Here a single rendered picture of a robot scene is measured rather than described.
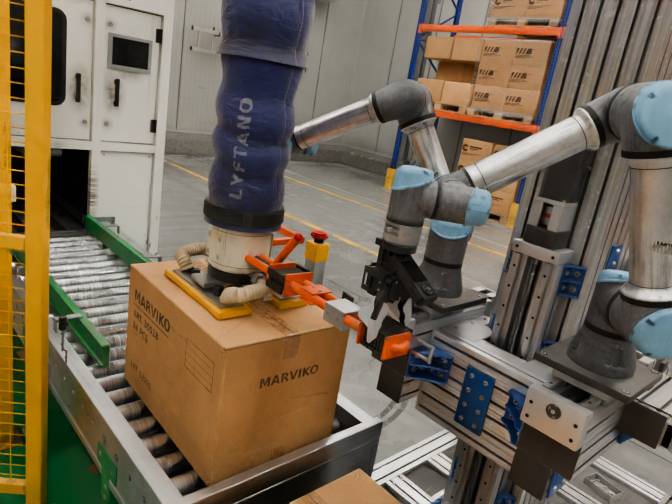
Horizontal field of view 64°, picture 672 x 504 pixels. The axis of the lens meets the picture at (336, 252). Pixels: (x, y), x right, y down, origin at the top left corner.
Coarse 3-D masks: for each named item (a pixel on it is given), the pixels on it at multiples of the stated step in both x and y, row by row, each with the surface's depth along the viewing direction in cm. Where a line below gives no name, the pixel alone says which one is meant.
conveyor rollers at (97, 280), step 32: (64, 256) 275; (96, 256) 279; (64, 288) 236; (96, 288) 245; (128, 288) 247; (96, 320) 212; (128, 384) 178; (128, 416) 161; (160, 448) 150; (192, 480) 138
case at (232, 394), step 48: (144, 288) 158; (144, 336) 161; (192, 336) 136; (240, 336) 130; (288, 336) 135; (336, 336) 147; (144, 384) 163; (192, 384) 138; (240, 384) 130; (288, 384) 141; (336, 384) 154; (192, 432) 140; (240, 432) 135; (288, 432) 147
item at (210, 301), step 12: (168, 276) 158; (180, 276) 155; (192, 288) 148; (204, 288) 149; (216, 288) 144; (204, 300) 142; (216, 300) 142; (216, 312) 137; (228, 312) 138; (240, 312) 140
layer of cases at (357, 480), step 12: (336, 480) 146; (348, 480) 147; (360, 480) 148; (372, 480) 149; (312, 492) 140; (324, 492) 141; (336, 492) 142; (348, 492) 143; (360, 492) 143; (372, 492) 144; (384, 492) 145
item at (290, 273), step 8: (272, 264) 136; (280, 264) 138; (288, 264) 139; (296, 264) 141; (272, 272) 134; (280, 272) 135; (288, 272) 136; (296, 272) 137; (304, 272) 134; (312, 272) 135; (272, 280) 135; (280, 280) 131; (288, 280) 131; (296, 280) 133; (304, 280) 134; (272, 288) 134; (280, 288) 131; (288, 288) 132; (288, 296) 133
